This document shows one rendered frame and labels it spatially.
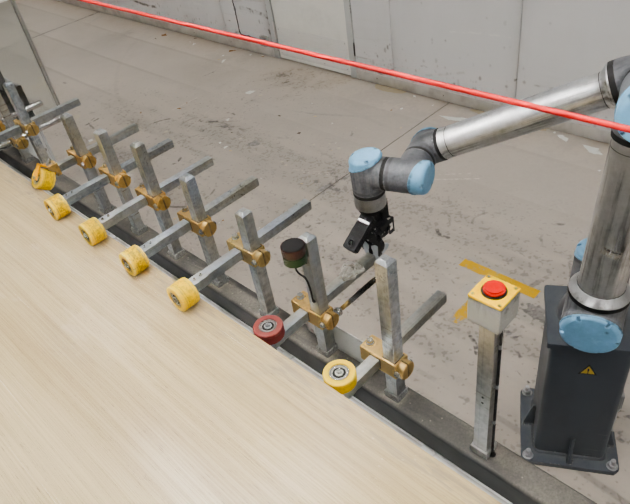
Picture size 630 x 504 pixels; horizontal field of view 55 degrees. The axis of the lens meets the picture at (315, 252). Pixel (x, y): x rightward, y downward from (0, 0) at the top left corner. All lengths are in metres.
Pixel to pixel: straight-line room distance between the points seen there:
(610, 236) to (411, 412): 0.64
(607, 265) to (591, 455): 0.98
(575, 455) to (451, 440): 0.90
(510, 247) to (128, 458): 2.24
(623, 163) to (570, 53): 2.55
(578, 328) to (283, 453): 0.82
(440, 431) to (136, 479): 0.72
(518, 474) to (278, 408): 0.57
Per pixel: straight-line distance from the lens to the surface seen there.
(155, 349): 1.63
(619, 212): 1.49
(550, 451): 2.39
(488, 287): 1.15
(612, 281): 1.62
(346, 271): 1.73
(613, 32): 3.81
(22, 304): 1.98
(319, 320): 1.63
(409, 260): 3.09
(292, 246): 1.45
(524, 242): 3.21
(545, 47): 4.00
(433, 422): 1.60
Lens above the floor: 2.02
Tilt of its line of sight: 39 degrees down
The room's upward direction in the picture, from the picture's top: 10 degrees counter-clockwise
